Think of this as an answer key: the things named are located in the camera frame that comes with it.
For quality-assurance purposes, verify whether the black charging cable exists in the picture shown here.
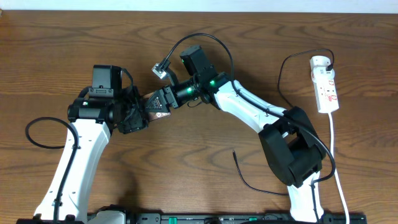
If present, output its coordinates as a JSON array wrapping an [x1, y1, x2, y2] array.
[[232, 48, 335, 197]]

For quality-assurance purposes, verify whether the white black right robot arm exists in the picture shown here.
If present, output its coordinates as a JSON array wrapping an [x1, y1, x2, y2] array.
[[146, 45, 329, 223]]

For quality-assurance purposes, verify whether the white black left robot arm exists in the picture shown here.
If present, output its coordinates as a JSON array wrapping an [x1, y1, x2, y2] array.
[[18, 65, 149, 223]]

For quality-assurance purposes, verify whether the white USB charger adapter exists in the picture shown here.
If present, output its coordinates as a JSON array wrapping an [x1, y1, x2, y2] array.
[[311, 66, 335, 83]]

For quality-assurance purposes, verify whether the white power strip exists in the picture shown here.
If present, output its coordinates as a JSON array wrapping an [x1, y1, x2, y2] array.
[[310, 55, 339, 114]]

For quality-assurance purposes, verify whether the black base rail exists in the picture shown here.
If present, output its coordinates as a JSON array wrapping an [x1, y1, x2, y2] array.
[[86, 212, 368, 224]]

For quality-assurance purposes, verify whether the white power strip cord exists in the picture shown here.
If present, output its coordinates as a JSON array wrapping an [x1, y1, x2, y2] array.
[[327, 112, 351, 224]]

